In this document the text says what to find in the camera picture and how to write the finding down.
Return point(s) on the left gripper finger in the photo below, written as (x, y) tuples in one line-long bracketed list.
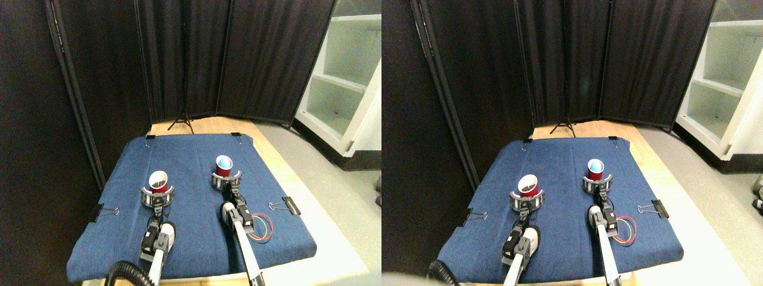
[(540, 201), (145, 198), (514, 201), (171, 199)]

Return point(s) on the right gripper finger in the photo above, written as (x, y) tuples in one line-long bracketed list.
[(586, 186), (216, 183), (608, 184), (238, 182)]

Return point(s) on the red cup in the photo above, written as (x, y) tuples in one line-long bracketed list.
[(528, 192), (160, 187), (223, 173), (595, 175)]

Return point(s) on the blue ball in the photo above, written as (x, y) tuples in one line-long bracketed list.
[(596, 165), (224, 162)]

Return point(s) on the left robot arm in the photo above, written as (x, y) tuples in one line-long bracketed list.
[(520, 262), (160, 262)]

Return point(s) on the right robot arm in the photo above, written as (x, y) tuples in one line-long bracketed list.
[(608, 256), (244, 250)]

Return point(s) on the dark blue cloth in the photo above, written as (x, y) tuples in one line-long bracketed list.
[(197, 250), (566, 250)]

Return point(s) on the black tripod stand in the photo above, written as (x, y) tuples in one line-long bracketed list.
[(564, 126), (182, 123)]

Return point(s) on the black curtain stand pole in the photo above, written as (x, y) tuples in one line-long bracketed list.
[(74, 95), (444, 95)]

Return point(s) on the dark grey object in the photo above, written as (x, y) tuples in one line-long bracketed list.
[(758, 190)]

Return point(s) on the white shelf unit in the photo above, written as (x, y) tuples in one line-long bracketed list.
[(357, 59), (739, 59)]

